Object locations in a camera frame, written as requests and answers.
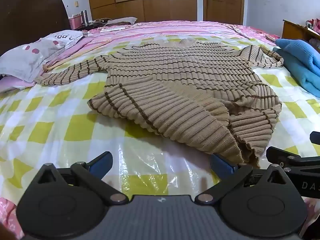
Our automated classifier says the tan striped ribbed sweater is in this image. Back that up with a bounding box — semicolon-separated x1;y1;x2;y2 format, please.
34;39;285;169

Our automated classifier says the grey pillow with pink dots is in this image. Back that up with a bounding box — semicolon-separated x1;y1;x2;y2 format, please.
0;30;87;83

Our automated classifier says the teal knit sweater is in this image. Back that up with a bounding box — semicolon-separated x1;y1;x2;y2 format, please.
272;47;320;98

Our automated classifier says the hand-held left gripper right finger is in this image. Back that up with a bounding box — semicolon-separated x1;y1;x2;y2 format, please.
195;153;298;204

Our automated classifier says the green checked plastic sheet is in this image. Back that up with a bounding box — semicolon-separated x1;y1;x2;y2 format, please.
0;34;320;198

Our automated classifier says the grey cloth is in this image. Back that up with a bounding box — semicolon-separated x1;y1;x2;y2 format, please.
104;17;138;28

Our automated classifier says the pink box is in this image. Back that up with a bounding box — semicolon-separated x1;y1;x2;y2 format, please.
69;14;84;30

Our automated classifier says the pink floral cloth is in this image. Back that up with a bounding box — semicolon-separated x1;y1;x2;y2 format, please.
306;17;320;34

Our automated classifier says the white flat item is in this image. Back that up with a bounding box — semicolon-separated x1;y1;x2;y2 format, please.
100;26;125;33

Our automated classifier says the wooden cabinet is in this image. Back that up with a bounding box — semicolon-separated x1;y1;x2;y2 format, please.
282;19;320;48

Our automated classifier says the wooden door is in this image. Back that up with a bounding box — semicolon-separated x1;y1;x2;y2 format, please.
202;0;244;25

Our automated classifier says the dark wooden headboard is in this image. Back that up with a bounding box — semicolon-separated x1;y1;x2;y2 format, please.
0;0;72;55

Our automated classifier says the blue folded towel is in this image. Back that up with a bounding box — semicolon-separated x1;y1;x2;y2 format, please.
275;39;320;77

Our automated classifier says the dark nightstand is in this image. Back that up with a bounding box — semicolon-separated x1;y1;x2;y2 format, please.
75;21;110;32

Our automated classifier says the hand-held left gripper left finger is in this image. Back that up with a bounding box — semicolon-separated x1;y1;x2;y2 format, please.
35;151;128;204

